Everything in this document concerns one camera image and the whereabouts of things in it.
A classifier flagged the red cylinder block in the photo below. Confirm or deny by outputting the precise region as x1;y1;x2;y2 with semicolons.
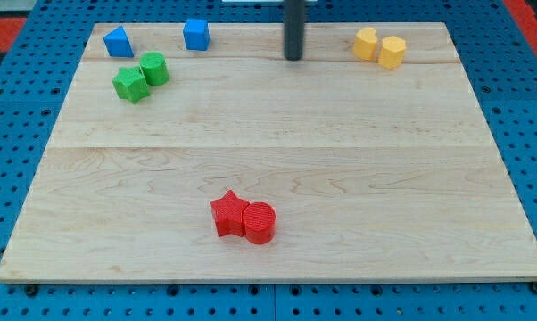
243;202;277;244

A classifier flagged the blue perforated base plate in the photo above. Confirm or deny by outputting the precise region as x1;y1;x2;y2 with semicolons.
0;0;537;320

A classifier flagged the green star block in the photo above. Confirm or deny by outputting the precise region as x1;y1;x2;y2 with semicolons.
112;66;151;104

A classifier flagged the yellow heart block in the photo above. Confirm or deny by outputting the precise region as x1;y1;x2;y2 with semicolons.
352;27;377;62

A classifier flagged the green cylinder block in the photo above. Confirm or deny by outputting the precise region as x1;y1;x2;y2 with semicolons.
140;52;169;86

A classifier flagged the yellow hexagon block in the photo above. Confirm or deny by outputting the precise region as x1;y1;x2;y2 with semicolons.
377;36;407;70

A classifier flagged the blue cube block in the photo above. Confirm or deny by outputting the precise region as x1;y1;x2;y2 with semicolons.
183;19;210;51

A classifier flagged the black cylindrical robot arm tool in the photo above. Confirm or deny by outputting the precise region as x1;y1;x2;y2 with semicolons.
283;0;305;61

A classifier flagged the blue triangular block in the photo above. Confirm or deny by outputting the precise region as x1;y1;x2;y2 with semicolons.
103;26;134;58

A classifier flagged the red star block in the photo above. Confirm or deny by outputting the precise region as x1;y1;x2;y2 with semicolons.
210;190;250;237

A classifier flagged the light wooden board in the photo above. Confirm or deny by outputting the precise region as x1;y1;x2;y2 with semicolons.
0;22;537;284

